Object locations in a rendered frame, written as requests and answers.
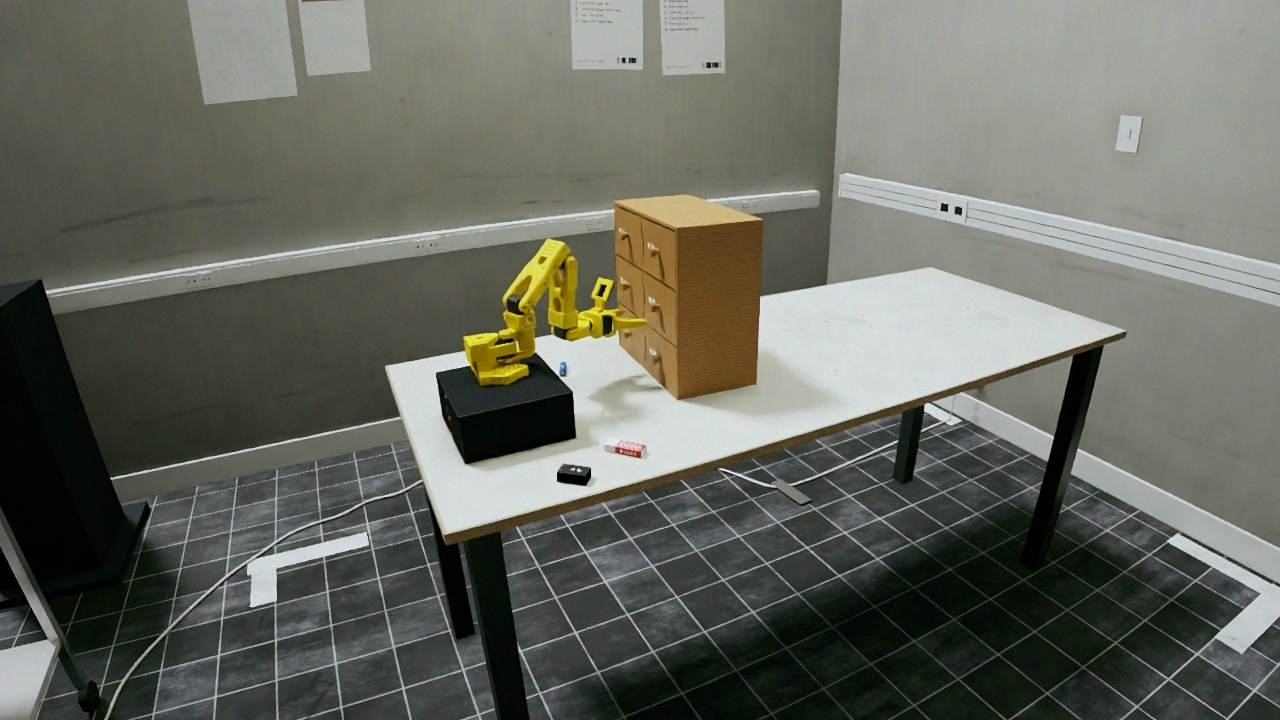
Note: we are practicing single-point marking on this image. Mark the red and white eraser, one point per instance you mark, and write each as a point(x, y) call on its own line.
point(627, 448)

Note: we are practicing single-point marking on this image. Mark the brown wooden chest of drawers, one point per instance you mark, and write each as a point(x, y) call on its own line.
point(718, 290)

